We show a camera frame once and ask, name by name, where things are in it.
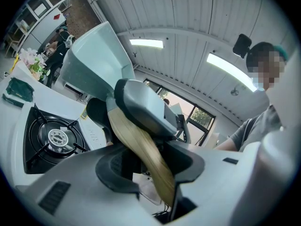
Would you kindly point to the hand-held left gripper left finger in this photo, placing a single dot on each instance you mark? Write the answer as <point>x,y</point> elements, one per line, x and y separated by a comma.
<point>77,192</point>

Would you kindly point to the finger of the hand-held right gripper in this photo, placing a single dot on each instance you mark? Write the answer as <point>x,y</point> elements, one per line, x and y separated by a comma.
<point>100,113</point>

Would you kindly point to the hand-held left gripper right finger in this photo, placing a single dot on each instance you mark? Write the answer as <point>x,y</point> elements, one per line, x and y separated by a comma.
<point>230,180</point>

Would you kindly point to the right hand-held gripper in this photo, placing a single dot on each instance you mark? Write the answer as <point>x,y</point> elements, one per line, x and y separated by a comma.
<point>178,116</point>

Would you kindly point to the white induction cooktop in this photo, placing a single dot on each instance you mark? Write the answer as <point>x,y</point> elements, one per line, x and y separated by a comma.
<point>30,131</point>

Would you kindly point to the person's right forearm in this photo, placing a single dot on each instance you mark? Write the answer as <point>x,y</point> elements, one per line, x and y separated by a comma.
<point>224,146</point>

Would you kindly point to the large window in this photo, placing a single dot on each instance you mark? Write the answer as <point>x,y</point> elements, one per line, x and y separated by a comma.
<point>200,116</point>

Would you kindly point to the table with white cloth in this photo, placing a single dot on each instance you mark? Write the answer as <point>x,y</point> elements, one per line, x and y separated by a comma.
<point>47,95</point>

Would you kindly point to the person's torso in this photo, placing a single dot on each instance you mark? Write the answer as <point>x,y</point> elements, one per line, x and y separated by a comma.
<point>256,131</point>

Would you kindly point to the ceiling light strip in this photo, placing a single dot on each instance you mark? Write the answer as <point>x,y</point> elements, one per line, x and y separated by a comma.
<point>145,43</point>
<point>230,70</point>

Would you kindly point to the white backpack with oval shell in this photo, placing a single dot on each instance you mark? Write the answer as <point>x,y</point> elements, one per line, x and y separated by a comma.
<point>70,41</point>

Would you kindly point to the green packet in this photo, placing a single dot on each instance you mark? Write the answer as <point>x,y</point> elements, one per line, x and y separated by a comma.
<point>18,92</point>

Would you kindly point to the pink flower bouquet white box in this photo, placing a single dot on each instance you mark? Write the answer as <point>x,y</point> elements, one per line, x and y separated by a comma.
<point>33,60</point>

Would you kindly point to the yellow stick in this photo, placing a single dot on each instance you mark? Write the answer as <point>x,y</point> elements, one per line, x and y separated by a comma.
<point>16,60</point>

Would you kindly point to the light blue face mask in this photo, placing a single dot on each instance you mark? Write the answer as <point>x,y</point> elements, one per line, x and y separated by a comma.
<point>258,85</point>

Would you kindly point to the grey fridge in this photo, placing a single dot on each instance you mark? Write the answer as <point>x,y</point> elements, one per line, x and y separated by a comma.
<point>44,27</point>

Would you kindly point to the black ceiling speaker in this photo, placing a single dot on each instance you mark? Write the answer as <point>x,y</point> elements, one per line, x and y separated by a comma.
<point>242,46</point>

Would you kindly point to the white microwave oven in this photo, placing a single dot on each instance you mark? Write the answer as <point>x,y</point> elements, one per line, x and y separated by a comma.
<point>40,9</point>

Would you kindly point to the person's head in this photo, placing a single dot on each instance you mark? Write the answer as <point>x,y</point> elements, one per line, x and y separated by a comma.
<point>268,65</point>

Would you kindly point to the teal head band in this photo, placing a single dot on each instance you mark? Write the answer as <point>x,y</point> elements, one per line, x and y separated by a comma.
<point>282,52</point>

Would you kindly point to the wall fan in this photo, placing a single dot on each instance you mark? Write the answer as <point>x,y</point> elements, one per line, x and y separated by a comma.
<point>235,91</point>

